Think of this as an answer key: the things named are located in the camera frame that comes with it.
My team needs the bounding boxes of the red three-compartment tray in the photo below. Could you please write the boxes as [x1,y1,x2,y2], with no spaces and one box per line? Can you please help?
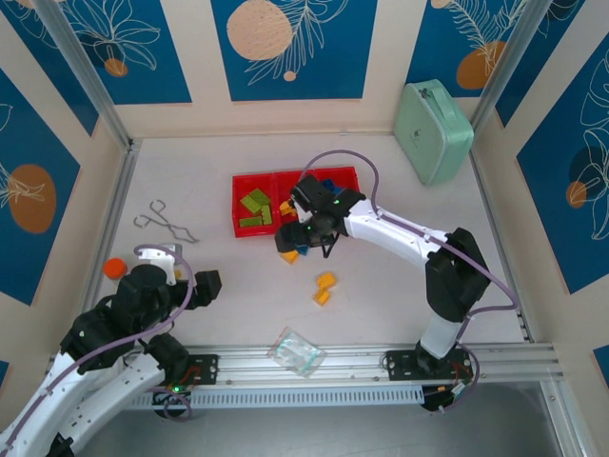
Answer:
[231,166,359,238]

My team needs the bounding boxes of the orange round cap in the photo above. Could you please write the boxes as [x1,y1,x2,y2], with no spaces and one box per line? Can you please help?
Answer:
[103,257,128,280]

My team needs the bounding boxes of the metal tongs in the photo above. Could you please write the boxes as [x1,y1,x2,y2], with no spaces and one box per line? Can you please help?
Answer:
[134,200,201,245]

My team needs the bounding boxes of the clear plastic zip bag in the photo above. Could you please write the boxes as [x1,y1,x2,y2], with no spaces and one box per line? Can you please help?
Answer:
[266,326,327,380]

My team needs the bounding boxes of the mint green zip case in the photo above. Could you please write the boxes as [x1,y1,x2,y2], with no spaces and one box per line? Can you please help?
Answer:
[393,80,476,188]

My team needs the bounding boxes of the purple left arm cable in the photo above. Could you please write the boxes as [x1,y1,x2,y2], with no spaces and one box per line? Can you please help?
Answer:
[0,244,197,451]

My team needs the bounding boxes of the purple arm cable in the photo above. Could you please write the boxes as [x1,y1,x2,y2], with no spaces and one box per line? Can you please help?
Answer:
[0,244,197,451]
[302,149,520,413]

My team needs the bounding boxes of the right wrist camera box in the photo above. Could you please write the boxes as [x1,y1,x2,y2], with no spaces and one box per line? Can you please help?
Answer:
[289,174,335,224]

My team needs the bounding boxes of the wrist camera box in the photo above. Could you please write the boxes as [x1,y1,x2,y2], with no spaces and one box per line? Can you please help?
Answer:
[289,174,335,224]
[134,242,185,283]

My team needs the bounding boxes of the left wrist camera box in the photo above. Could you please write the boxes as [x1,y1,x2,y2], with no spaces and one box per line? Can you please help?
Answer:
[134,242,185,283]

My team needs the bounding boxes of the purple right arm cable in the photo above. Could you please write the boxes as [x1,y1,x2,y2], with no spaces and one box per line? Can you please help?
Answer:
[302,149,520,413]

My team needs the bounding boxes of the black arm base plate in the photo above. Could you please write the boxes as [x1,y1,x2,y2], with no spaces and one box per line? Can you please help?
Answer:
[383,349,472,382]
[183,352,221,387]

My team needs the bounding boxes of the aluminium side rail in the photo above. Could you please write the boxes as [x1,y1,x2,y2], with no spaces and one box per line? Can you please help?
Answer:
[468,140,537,344]
[70,140,142,356]

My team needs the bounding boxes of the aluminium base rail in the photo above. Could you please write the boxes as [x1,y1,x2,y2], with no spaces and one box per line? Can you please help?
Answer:
[40,341,567,392]

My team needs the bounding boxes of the white slotted cable duct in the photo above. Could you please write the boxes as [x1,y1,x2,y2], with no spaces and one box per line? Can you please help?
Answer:
[128,385,425,411]

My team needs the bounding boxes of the aluminium corner post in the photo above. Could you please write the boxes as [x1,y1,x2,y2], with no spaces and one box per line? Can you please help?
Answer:
[30,0,134,151]
[469,0,559,142]

